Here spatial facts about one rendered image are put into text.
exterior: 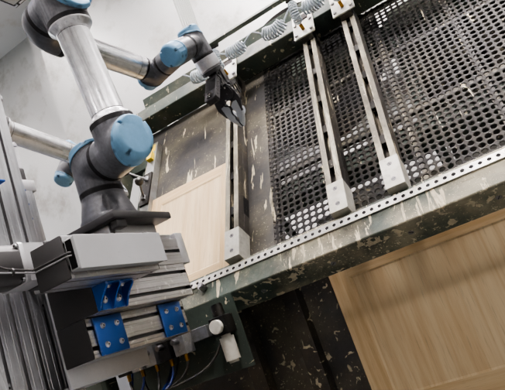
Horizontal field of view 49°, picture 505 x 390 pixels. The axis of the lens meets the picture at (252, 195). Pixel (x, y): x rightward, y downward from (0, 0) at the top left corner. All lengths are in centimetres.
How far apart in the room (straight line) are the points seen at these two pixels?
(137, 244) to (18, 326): 33
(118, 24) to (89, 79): 540
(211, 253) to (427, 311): 77
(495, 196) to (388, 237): 31
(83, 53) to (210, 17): 515
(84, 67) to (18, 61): 719
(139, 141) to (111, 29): 555
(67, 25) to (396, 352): 139
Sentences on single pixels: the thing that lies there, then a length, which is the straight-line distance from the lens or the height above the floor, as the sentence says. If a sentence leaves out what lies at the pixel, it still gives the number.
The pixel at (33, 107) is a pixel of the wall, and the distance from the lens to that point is 826.
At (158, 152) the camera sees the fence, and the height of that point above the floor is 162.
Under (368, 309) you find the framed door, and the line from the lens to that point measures 194.
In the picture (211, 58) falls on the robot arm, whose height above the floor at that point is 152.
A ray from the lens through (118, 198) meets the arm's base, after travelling 146.
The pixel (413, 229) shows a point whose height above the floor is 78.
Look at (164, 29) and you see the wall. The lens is 640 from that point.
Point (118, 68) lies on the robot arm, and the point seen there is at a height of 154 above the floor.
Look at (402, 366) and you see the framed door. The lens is 195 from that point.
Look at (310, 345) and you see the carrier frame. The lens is 198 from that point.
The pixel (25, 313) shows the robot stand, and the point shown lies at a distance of 140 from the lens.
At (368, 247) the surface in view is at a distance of 170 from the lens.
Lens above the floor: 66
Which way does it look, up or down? 13 degrees up
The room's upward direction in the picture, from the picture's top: 20 degrees counter-clockwise
